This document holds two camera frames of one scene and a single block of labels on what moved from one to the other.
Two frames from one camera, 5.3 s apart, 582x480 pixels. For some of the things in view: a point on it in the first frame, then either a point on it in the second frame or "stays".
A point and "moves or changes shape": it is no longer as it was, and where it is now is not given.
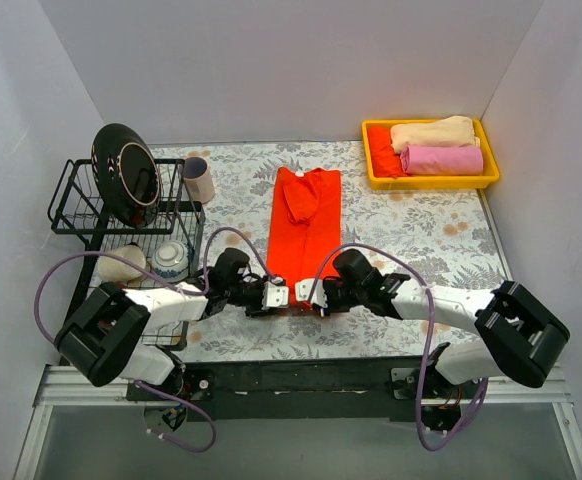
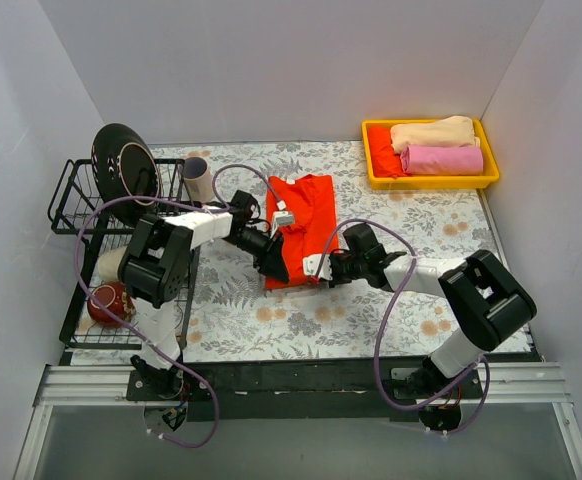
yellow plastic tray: (490, 170) stays
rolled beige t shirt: (455, 131) stays
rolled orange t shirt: (386, 162) stays
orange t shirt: (305, 231) moves or changes shape
